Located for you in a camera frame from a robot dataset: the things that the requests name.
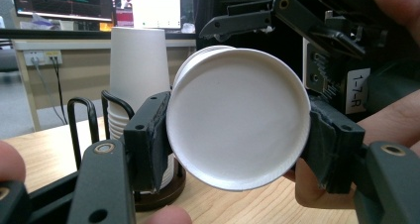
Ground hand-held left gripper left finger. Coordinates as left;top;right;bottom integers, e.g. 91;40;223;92
123;91;172;193

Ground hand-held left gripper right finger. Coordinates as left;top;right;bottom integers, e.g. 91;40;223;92
301;96;366;194

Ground dark cup holder rack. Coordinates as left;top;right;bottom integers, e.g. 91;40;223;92
67;89;187;213

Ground stack of white paper cups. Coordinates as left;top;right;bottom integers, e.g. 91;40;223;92
108;26;176;189

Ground single white paper cup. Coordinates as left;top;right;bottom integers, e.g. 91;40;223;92
165;45;312;192

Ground bright screen monitor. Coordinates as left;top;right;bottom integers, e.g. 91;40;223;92
112;0;182;30

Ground light wooden desk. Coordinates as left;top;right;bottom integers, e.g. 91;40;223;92
0;29;197;133

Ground white power strip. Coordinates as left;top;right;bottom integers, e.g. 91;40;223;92
23;50;63;66

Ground crumpled clear plastic bag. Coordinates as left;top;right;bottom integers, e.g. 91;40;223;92
19;13;62;31

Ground dark screen monitor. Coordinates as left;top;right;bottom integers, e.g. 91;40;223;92
11;0;113;22

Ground black cable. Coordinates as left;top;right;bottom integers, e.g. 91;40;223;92
52;58;69;125

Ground grey cable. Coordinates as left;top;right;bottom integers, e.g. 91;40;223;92
32;58;67;125

